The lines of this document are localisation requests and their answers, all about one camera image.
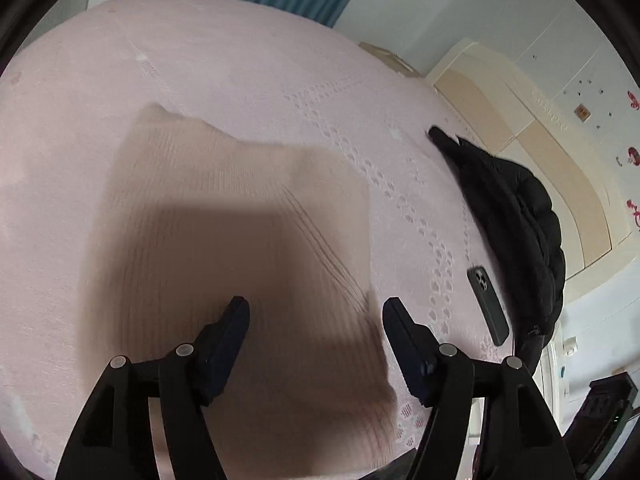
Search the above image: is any beige knitted sweater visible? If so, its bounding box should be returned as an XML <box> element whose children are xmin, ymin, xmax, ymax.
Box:
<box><xmin>78</xmin><ymin>104</ymin><xmax>396</xmax><ymax>479</ymax></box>

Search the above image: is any dark furniture piece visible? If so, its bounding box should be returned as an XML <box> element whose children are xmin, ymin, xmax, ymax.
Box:
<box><xmin>563</xmin><ymin>372</ymin><xmax>638</xmax><ymax>479</ymax></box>

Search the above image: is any black smartphone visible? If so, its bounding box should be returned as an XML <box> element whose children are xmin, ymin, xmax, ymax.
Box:
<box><xmin>466</xmin><ymin>266</ymin><xmax>510</xmax><ymax>347</ymax></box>

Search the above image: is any black puffer jacket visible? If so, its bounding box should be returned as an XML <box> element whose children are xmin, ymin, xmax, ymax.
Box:
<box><xmin>427</xmin><ymin>126</ymin><xmax>566</xmax><ymax>372</ymax></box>

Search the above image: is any cream wooden headboard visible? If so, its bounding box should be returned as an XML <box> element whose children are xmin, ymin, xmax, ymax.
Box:
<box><xmin>426</xmin><ymin>39</ymin><xmax>639</xmax><ymax>302</ymax></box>

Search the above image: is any pink bed cover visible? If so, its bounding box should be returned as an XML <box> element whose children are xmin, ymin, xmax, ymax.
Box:
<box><xmin>1</xmin><ymin>0</ymin><xmax>508</xmax><ymax>478</ymax></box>

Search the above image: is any cardboard box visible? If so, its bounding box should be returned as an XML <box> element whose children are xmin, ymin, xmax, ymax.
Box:
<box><xmin>359</xmin><ymin>41</ymin><xmax>423</xmax><ymax>78</ymax></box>

